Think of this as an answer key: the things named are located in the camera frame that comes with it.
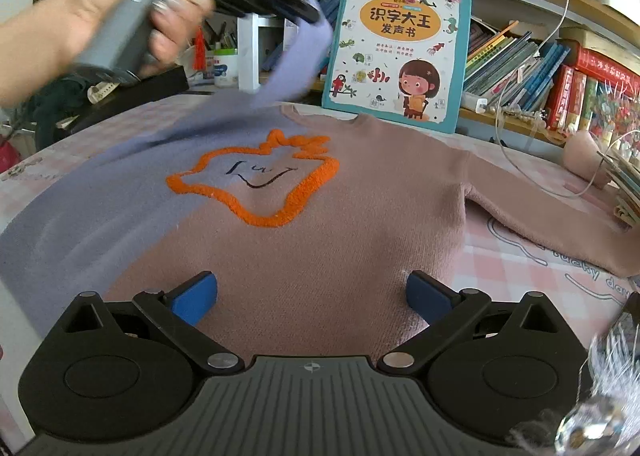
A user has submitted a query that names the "teal children's picture book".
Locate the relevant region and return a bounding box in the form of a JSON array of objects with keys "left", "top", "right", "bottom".
[{"left": 321, "top": 0, "right": 472, "bottom": 135}]

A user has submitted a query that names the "person's left hand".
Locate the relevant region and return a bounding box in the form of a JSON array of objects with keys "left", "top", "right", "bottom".
[{"left": 25, "top": 0, "right": 217, "bottom": 106}]

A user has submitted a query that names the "pink and purple sweater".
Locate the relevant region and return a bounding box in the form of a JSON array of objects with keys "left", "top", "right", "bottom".
[{"left": 0, "top": 0, "right": 640, "bottom": 362}]

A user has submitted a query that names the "white charging cable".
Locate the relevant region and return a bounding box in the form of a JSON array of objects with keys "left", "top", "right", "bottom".
[{"left": 495, "top": 0, "right": 626, "bottom": 199}]

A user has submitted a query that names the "colourful paper flower bunch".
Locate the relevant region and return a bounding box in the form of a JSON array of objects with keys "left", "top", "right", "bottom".
[{"left": 597, "top": 86, "right": 640, "bottom": 147}]

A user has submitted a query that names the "pink plush toy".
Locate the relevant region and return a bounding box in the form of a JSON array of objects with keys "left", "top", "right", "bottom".
[{"left": 564, "top": 130, "right": 613, "bottom": 181}]

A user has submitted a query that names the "stack of thin books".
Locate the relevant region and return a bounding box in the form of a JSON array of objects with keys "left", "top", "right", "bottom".
[{"left": 597, "top": 141, "right": 640, "bottom": 227}]

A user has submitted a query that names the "red tassel ornament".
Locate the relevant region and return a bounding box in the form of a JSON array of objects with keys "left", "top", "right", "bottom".
[{"left": 192, "top": 26, "right": 206, "bottom": 71}]

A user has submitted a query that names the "row of slanted books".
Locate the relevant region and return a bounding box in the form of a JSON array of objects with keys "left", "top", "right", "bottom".
[{"left": 462, "top": 18, "right": 571, "bottom": 109}]

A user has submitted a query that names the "clear crystal tassel charm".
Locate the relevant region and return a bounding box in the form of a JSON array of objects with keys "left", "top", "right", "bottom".
[{"left": 507, "top": 321, "right": 640, "bottom": 456}]

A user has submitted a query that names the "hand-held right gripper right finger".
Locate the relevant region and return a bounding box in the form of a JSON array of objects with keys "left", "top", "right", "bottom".
[{"left": 380, "top": 272, "right": 576, "bottom": 377}]

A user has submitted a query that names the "dark green cloth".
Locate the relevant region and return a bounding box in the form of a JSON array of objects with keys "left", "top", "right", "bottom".
[{"left": 37, "top": 78, "right": 93, "bottom": 129}]

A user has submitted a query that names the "red thick lying dictionary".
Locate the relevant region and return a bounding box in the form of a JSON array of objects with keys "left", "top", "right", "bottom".
[{"left": 575, "top": 46, "right": 640, "bottom": 86}]

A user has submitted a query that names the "red standing dictionary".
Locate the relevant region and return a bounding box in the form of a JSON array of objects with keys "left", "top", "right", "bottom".
[{"left": 547, "top": 66, "right": 588, "bottom": 131}]

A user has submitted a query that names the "beige watch strap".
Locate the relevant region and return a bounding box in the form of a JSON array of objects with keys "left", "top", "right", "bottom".
[{"left": 87, "top": 80, "right": 118, "bottom": 104}]

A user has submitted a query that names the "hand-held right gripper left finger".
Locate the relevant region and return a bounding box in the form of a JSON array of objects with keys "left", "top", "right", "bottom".
[{"left": 50, "top": 272, "right": 246, "bottom": 377}]

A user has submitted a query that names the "black box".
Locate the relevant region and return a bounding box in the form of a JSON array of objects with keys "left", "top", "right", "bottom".
[{"left": 65, "top": 66, "right": 191, "bottom": 137}]

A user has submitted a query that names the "red bag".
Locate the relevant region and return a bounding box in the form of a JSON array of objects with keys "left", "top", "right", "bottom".
[{"left": 0, "top": 138, "right": 22, "bottom": 169}]

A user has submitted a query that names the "white pen cup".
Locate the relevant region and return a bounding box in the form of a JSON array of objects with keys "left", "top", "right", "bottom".
[{"left": 212, "top": 48, "right": 240, "bottom": 89}]

